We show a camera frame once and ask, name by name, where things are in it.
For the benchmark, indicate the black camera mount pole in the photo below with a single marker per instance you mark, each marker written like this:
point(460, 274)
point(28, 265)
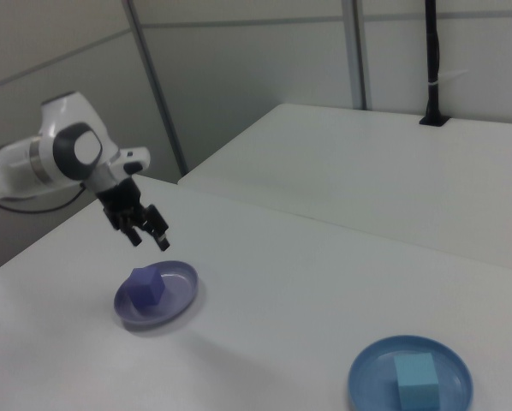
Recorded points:
point(431, 64)

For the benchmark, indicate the white adjacent table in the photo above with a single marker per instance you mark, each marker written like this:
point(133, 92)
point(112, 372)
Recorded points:
point(367, 171)

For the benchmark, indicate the blue round plate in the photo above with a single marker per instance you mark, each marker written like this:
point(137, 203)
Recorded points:
point(367, 377)

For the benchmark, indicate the cyan foam cube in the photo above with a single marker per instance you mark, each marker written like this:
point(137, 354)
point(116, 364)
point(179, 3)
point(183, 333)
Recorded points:
point(416, 381)

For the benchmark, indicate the purple round plate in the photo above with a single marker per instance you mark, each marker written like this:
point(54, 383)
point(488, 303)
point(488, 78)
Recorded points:
point(181, 289)

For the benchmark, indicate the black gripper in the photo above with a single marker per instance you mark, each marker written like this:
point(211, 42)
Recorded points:
point(119, 199)

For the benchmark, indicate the purple foam cube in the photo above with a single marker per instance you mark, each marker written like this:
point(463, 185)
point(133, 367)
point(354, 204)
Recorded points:
point(144, 289)

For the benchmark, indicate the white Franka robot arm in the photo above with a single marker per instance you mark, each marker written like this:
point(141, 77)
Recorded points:
point(80, 150)

